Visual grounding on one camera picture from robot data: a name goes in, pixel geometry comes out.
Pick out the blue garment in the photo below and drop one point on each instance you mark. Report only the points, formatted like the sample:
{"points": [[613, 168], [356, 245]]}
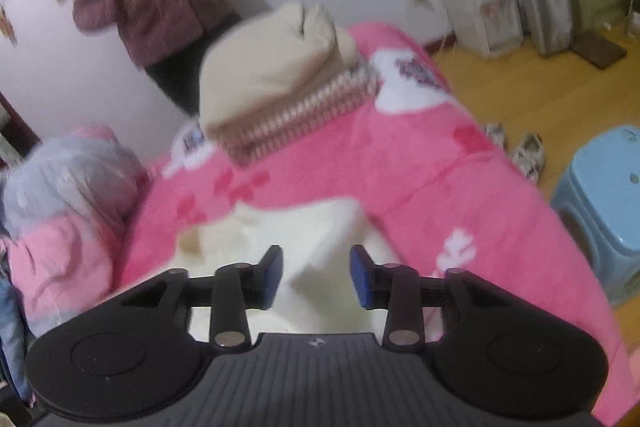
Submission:
{"points": [[12, 337]]}

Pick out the white fluffy towel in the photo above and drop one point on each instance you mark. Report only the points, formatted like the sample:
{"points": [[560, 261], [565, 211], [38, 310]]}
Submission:
{"points": [[310, 237]]}

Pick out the beige folded cloth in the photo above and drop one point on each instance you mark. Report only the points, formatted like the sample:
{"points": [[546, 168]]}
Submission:
{"points": [[265, 62]]}

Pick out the pink floral blanket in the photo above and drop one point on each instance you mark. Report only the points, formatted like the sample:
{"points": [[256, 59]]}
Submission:
{"points": [[400, 167]]}

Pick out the pink grey floral quilt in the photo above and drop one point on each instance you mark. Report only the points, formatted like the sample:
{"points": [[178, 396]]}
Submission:
{"points": [[65, 207]]}

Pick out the brown wooden frame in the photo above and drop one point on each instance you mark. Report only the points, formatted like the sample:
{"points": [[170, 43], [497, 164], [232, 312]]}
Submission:
{"points": [[15, 122]]}

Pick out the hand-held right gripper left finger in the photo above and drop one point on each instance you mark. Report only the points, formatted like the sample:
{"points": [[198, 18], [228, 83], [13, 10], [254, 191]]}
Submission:
{"points": [[272, 277]]}

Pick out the white water dispenser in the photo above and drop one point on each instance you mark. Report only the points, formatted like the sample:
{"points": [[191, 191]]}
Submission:
{"points": [[480, 17]]}

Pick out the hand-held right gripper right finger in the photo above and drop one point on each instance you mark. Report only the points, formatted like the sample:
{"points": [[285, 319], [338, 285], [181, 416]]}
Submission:
{"points": [[362, 279]]}

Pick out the light blue plastic stool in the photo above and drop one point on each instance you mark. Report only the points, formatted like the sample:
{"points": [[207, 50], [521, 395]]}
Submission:
{"points": [[600, 202]]}

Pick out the dark floor mat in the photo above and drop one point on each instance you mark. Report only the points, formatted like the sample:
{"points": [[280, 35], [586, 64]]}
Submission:
{"points": [[597, 49]]}

